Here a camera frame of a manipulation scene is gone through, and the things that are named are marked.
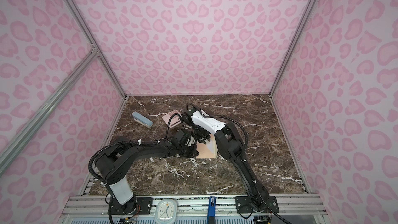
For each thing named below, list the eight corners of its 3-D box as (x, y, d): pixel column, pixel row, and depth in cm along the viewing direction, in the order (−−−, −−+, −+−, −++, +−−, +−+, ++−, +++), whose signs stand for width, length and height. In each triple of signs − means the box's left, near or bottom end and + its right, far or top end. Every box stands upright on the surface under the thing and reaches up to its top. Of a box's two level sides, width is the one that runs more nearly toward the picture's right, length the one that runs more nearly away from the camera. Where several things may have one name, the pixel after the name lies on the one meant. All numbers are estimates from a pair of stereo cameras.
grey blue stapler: (132, 119, 109) (130, 114, 105) (137, 114, 111) (135, 110, 107) (149, 128, 104) (147, 124, 100) (154, 123, 106) (152, 119, 102)
